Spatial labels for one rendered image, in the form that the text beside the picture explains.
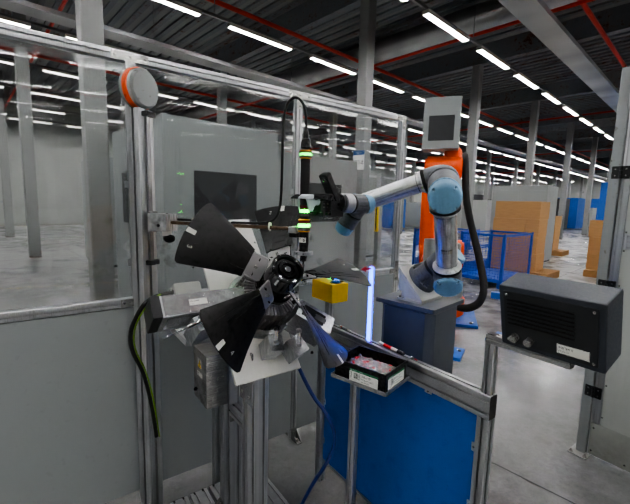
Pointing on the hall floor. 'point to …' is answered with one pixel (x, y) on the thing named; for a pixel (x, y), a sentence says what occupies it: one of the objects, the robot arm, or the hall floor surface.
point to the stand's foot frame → (219, 495)
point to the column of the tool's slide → (153, 475)
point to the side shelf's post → (215, 445)
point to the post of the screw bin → (352, 444)
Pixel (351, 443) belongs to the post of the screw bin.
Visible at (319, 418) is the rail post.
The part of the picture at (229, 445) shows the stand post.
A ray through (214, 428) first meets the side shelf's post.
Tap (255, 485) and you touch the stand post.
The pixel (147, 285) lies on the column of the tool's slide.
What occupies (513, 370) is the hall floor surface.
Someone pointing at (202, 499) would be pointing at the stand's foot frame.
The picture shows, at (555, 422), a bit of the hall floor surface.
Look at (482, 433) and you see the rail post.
